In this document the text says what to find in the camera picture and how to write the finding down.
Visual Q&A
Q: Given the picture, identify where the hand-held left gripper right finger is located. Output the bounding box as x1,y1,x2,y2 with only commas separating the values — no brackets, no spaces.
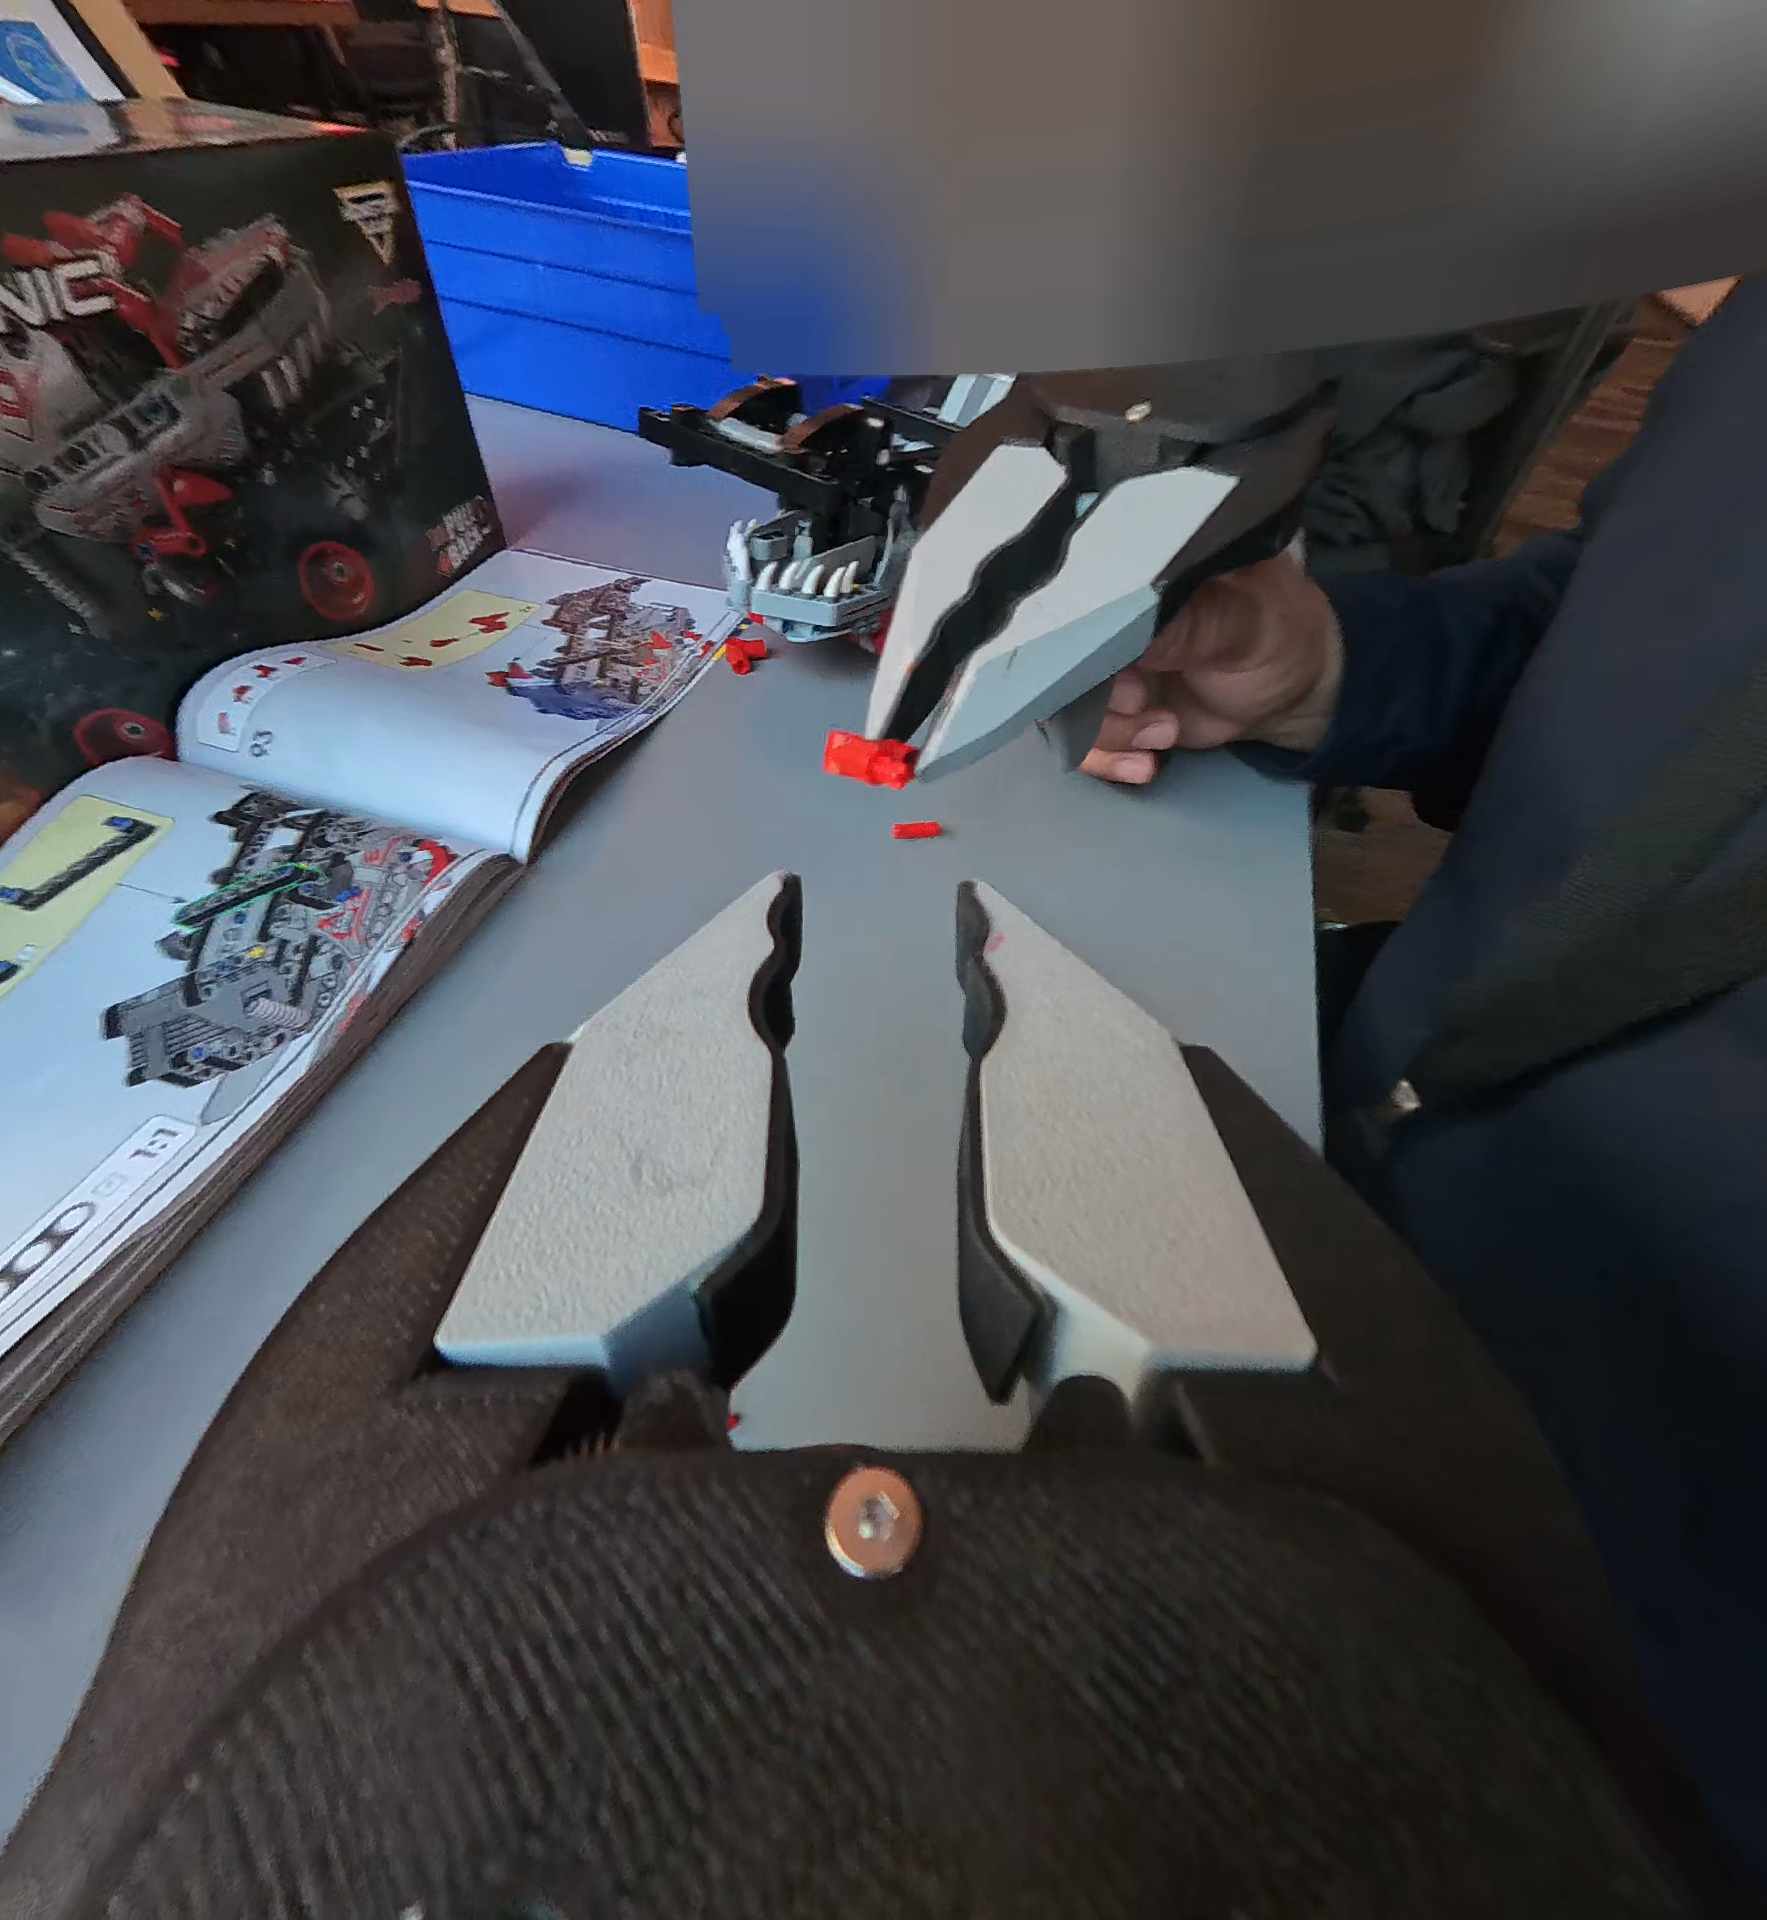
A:
952,877,1324,1412

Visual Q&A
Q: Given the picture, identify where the black lanyard strap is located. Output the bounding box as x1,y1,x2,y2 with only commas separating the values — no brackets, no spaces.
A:
1370,602,1767,1128

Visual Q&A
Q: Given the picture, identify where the blue plastic bin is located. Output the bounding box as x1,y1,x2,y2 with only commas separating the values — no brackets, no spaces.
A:
403,143,765,438

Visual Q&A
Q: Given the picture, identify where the black lego set box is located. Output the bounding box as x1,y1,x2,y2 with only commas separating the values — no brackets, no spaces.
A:
0,127,506,917

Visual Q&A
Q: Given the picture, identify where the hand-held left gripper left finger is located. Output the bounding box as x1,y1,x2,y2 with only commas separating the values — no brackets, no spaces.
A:
434,869,803,1398

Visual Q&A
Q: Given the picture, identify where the person's dark navy clothing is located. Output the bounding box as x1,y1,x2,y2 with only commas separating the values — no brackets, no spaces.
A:
1310,264,1767,1920

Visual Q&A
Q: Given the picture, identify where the lego instruction booklet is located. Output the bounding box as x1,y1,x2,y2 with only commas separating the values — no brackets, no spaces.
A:
0,548,749,1518

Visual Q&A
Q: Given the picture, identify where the person's right hand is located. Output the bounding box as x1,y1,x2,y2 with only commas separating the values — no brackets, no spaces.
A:
1085,563,1341,790

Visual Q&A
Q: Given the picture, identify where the person's right forearm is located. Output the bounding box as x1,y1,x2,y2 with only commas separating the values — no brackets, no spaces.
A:
1295,531,1589,828

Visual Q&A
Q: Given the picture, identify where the grey dinosaur lego model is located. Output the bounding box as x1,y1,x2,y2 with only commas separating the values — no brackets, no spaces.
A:
639,375,1019,653

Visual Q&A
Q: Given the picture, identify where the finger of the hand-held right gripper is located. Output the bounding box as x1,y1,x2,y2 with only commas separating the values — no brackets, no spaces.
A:
905,464,1248,787
868,440,1083,747

